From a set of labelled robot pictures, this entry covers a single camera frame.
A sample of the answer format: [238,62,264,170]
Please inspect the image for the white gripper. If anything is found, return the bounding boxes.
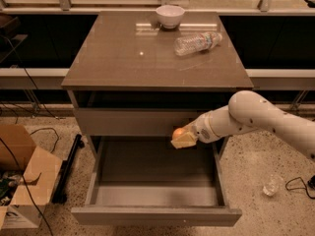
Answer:
[171,113,220,148]

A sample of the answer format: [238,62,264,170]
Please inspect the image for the orange fruit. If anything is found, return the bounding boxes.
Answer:
[172,128,187,139]

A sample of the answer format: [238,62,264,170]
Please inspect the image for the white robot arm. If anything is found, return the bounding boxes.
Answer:
[171,90,315,161]

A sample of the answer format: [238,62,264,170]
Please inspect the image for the open grey middle drawer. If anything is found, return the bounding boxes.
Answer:
[72,137,242,227]

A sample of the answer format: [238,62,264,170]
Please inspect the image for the grey drawer cabinet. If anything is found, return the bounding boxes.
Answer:
[60,10,254,228]

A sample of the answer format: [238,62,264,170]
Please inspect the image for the closed grey top drawer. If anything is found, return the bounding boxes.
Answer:
[72,107,241,138]

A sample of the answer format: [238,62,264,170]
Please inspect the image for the clear plastic water bottle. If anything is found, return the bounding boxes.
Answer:
[174,31,222,56]

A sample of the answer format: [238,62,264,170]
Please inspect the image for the crumpled clear plastic cup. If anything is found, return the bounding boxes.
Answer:
[262,174,283,197]

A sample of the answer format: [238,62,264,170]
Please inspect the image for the white ceramic bowl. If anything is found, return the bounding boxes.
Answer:
[156,5,185,29]

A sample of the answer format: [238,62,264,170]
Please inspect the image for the black bar on floor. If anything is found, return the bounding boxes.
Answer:
[52,134,85,204]

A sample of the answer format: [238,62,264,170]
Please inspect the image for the cardboard box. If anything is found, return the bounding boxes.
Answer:
[0,124,62,229]

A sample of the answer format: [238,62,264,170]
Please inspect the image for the black cable right floor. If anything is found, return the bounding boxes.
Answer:
[284,174,315,200]

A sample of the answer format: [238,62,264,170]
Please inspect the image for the black cable floor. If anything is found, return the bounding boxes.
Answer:
[284,174,315,200]
[0,36,62,236]

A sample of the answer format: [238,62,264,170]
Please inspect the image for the black cable left floor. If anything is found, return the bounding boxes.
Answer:
[0,36,62,236]

